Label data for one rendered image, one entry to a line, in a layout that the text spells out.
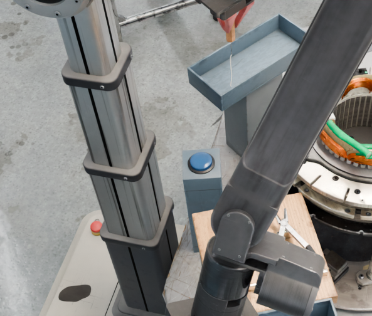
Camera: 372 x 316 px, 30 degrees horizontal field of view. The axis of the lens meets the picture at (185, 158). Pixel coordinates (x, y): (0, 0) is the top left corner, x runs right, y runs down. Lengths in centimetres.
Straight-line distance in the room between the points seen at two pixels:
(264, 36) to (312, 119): 87
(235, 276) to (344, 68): 25
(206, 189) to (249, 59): 33
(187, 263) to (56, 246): 109
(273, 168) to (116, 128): 70
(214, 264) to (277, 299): 7
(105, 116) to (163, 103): 151
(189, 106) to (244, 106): 135
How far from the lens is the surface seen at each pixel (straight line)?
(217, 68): 144
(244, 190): 68
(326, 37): 62
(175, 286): 142
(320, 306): 109
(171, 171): 258
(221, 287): 75
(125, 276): 179
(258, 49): 148
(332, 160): 118
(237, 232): 69
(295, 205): 116
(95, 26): 117
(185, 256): 145
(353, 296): 139
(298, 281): 73
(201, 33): 310
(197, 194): 128
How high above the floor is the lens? 202
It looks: 51 degrees down
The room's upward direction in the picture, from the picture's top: 8 degrees counter-clockwise
